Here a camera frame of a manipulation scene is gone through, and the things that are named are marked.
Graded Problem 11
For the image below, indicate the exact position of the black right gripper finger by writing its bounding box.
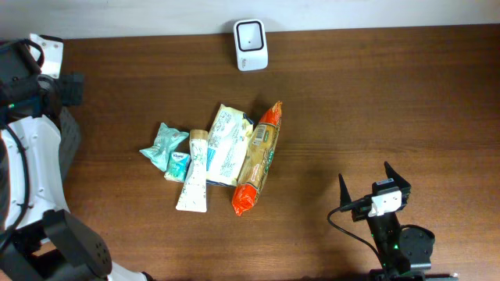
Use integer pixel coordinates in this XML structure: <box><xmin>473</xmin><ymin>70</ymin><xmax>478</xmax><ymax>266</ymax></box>
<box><xmin>338</xmin><ymin>173</ymin><xmax>352</xmax><ymax>208</ymax></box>
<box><xmin>384</xmin><ymin>162</ymin><xmax>410</xmax><ymax>187</ymax></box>

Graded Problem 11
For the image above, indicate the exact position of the orange spaghetti package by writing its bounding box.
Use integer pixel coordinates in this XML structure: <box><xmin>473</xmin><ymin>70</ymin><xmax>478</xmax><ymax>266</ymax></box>
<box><xmin>231</xmin><ymin>101</ymin><xmax>282</xmax><ymax>216</ymax></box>

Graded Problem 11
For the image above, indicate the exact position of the cream yellow snack bag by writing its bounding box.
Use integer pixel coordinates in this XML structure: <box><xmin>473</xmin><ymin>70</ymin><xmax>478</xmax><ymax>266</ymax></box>
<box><xmin>206</xmin><ymin>104</ymin><xmax>254</xmax><ymax>187</ymax></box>

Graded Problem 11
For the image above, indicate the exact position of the mint green wipes pack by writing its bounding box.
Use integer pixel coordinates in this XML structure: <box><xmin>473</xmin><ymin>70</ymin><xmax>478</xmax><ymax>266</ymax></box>
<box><xmin>139</xmin><ymin>123</ymin><xmax>188</xmax><ymax>172</ymax></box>

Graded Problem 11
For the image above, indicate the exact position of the white bamboo print tube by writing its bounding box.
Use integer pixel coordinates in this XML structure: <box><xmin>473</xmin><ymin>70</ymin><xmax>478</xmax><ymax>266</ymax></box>
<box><xmin>176</xmin><ymin>130</ymin><xmax>208</xmax><ymax>213</ymax></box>

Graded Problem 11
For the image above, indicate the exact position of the teal tissue packet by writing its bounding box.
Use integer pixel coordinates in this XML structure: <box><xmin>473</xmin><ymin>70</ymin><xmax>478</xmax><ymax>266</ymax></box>
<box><xmin>164</xmin><ymin>151</ymin><xmax>191</xmax><ymax>183</ymax></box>

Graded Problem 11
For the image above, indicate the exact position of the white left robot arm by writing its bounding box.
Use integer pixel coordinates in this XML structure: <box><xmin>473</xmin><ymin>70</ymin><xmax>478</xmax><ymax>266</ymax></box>
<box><xmin>1</xmin><ymin>34</ymin><xmax>150</xmax><ymax>281</ymax></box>

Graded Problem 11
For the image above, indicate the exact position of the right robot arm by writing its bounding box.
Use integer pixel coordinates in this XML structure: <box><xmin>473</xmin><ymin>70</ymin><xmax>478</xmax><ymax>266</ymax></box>
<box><xmin>327</xmin><ymin>162</ymin><xmax>458</xmax><ymax>281</ymax></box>

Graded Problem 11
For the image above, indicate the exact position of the white barcode scanner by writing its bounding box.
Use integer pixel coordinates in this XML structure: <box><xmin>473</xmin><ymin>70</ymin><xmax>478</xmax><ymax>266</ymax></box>
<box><xmin>233</xmin><ymin>19</ymin><xmax>269</xmax><ymax>72</ymax></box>

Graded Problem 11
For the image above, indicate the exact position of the dark grey plastic basket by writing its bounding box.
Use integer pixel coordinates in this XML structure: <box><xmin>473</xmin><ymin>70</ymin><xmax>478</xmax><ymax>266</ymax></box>
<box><xmin>59</xmin><ymin>107</ymin><xmax>81</xmax><ymax>181</ymax></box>

